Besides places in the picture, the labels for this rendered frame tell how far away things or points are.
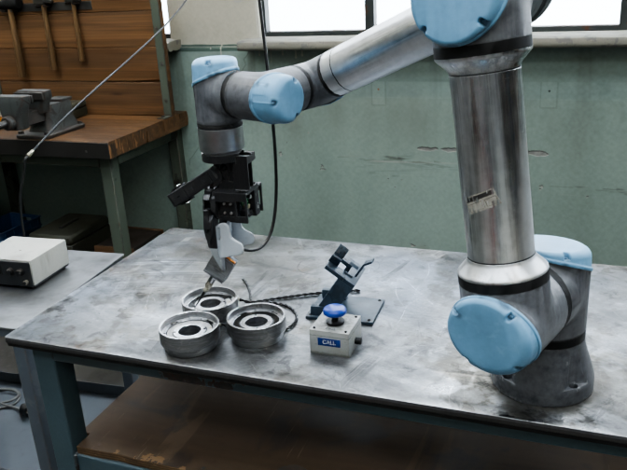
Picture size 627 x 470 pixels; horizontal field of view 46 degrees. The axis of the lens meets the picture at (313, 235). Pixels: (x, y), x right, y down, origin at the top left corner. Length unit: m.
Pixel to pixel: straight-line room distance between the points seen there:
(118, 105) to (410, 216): 1.28
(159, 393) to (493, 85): 1.08
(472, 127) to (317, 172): 2.08
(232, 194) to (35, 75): 2.27
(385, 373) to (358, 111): 1.77
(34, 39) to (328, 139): 1.32
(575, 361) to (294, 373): 0.43
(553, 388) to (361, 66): 0.55
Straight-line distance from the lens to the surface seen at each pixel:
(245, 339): 1.27
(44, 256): 2.00
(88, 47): 3.21
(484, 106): 0.89
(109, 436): 1.58
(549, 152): 2.74
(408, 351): 1.26
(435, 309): 1.40
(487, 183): 0.91
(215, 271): 1.31
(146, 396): 1.68
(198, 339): 1.26
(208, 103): 1.19
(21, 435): 2.29
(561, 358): 1.12
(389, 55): 1.11
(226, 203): 1.24
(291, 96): 1.12
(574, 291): 1.06
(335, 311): 1.23
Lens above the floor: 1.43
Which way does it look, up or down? 21 degrees down
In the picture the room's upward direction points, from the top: 3 degrees counter-clockwise
